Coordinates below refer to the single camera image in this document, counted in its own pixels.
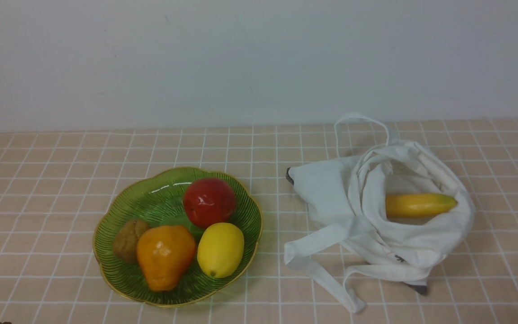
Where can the yellow banana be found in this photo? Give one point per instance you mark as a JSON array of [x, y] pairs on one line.
[[418, 205]]

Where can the orange pear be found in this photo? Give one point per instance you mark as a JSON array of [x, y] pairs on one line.
[[164, 255]]

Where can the green glass fruit plate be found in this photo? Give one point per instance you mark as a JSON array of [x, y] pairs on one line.
[[159, 201]]

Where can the yellow lemon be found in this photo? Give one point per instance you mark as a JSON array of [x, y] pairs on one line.
[[220, 250]]

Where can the red apple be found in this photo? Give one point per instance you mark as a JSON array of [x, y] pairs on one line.
[[209, 201]]

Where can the brown kiwi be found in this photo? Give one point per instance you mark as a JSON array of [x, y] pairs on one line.
[[125, 243]]

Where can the white cloth tote bag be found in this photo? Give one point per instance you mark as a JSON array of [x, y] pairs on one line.
[[346, 199]]

